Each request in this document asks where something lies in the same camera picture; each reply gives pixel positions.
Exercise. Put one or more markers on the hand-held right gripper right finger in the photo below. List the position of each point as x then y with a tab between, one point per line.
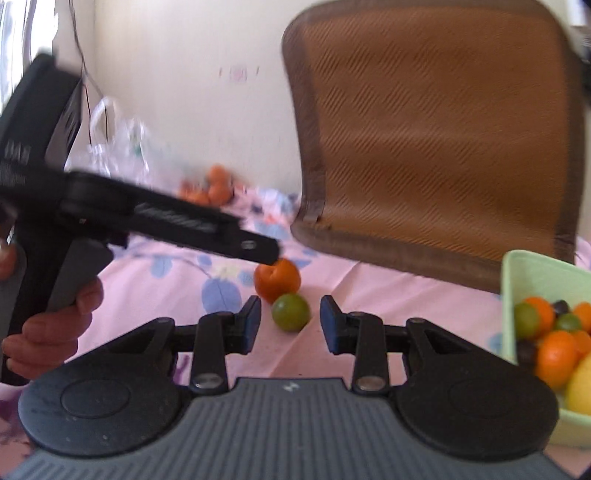
330	321

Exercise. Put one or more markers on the green plum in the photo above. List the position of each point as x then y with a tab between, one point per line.
291	312
525	319
568	322

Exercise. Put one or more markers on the brown woven mat cushion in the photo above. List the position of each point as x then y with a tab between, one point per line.
438	138

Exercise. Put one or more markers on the dark purple plum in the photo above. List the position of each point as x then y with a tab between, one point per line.
526	351
561	307

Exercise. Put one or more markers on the floral cloth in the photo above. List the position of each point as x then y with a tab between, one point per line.
272	203

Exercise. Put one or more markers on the person's left hand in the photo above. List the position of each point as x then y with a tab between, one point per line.
51	337

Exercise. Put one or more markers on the small wall sticker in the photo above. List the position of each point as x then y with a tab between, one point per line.
238	74

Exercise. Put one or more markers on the clear plastic bag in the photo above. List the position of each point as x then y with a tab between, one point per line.
115	147

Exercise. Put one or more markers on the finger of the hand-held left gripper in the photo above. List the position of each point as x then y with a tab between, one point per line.
194	226

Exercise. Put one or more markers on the light green plastic basket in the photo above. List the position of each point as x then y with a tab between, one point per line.
531	272

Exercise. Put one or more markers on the pink printed bedsheet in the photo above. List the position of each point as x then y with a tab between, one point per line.
143	281

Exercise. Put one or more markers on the small mandarin orange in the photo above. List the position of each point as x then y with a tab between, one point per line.
217	176
220	194

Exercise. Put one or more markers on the large yellow citrus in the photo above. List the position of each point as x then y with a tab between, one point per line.
580	388

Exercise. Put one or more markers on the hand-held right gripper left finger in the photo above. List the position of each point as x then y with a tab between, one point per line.
251	321

